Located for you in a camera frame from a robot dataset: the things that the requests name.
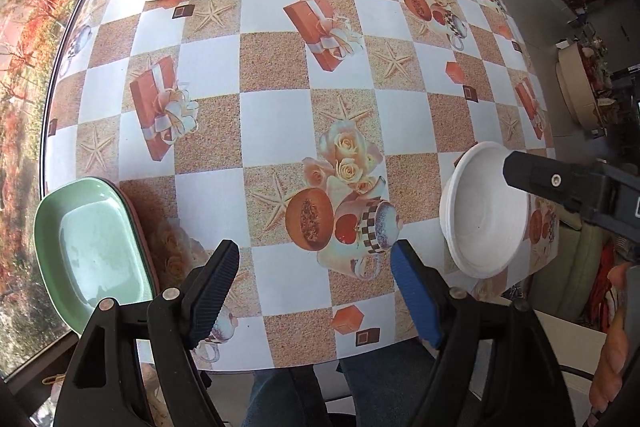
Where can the checkered patterned tablecloth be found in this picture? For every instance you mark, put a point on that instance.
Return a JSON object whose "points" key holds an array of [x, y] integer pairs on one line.
{"points": [[311, 133]]}

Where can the green sofa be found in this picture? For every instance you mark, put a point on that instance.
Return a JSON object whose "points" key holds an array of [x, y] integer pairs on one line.
{"points": [[562, 287]]}

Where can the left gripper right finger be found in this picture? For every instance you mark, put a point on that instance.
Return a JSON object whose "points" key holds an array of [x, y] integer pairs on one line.
{"points": [[524, 384]]}

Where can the right hand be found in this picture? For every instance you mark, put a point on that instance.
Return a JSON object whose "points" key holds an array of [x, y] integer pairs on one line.
{"points": [[607, 380]]}

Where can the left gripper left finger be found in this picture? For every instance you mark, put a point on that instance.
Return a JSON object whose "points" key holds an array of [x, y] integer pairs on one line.
{"points": [[104, 386]]}

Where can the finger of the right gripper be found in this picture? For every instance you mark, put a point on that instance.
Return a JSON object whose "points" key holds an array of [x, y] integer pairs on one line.
{"points": [[573, 186]]}

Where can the green rectangular plate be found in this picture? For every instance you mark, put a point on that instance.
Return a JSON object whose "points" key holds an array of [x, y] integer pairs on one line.
{"points": [[90, 246]]}

